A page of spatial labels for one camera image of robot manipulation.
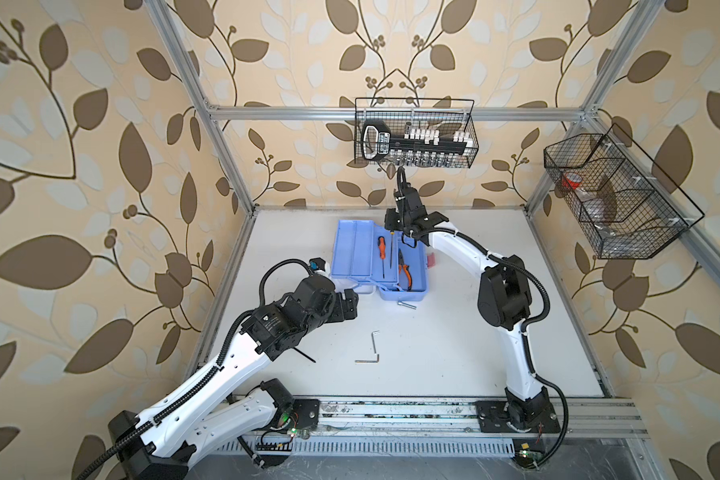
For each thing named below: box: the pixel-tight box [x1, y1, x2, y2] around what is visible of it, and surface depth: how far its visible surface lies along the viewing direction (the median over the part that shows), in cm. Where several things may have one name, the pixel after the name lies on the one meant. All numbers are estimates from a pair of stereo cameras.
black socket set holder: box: [361, 120, 474, 165], surface depth 85 cm
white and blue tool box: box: [331, 220, 429, 301], surface depth 98 cm
